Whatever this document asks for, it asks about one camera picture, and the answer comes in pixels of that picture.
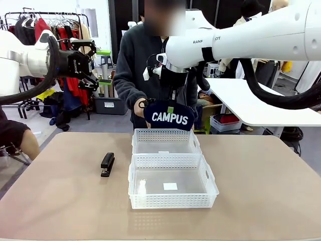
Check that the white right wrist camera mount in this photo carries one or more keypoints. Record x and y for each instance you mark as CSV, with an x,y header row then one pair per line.
x,y
149,74

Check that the dark grey coat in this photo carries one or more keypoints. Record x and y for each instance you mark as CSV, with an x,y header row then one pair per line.
x,y
22,32

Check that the black stapler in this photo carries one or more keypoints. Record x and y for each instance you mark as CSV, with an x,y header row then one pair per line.
x,y
107,163

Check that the white crate with red cloth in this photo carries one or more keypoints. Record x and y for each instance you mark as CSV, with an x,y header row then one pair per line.
x,y
225,123

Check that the beige trench coat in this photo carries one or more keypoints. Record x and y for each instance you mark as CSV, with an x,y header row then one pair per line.
x,y
239,22

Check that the beige hanging garment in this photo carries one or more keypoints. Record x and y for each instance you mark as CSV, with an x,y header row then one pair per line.
x,y
86,32

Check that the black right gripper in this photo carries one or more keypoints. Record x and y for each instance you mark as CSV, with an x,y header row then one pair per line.
x,y
174,77

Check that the yellow cloth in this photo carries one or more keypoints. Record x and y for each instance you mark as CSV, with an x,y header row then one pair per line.
x,y
46,94

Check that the green crate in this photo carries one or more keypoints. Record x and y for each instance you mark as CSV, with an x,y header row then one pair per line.
x,y
205,126

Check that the black clothes pile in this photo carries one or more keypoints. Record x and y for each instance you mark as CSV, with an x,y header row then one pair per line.
x,y
60,110

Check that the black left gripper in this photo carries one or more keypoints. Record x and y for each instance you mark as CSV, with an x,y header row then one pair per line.
x,y
72,62

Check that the cardboard box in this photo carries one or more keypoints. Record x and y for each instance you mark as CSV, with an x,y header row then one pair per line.
x,y
208,113

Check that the white perforated plastic basket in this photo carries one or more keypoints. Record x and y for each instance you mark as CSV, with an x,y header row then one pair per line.
x,y
173,200
163,136

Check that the person's right forearm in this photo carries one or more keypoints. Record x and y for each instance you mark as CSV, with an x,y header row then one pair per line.
x,y
125,85

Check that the navy CAMPUS pouch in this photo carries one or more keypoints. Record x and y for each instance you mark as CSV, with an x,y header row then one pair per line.
x,y
170,118

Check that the white table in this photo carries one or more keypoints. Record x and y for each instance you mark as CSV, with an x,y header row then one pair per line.
x,y
250,105

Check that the grey storage bin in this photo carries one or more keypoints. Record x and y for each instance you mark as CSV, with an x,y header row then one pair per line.
x,y
110,105

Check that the black chair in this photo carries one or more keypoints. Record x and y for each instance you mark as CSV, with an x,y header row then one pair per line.
x,y
15,155

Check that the grey stool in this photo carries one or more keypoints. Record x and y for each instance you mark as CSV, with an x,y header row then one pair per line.
x,y
105,61

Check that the person in grey fleece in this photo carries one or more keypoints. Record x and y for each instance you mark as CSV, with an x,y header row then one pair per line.
x,y
135,50

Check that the person's right hand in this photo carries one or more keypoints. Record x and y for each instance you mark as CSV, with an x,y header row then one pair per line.
x,y
139,109

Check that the seated person in black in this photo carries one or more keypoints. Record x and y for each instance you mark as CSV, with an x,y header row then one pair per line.
x,y
15,135

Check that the white sticker in basket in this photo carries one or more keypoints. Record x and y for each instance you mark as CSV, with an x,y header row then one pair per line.
x,y
170,186

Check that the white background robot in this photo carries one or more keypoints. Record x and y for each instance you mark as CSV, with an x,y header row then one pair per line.
x,y
131,23

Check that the yellow garment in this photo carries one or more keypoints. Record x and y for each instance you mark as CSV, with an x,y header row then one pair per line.
x,y
287,65

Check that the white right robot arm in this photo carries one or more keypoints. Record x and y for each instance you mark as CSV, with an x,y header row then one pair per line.
x,y
250,32

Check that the long red dress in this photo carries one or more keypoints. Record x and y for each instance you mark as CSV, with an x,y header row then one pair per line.
x,y
75,90

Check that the red jacket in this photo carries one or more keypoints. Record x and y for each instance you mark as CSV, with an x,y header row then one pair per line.
x,y
41,27

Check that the black clothes rack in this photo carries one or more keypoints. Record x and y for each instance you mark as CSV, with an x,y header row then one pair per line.
x,y
62,14

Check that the tall grey cardboard tube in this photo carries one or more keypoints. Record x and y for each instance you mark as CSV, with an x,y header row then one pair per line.
x,y
104,72

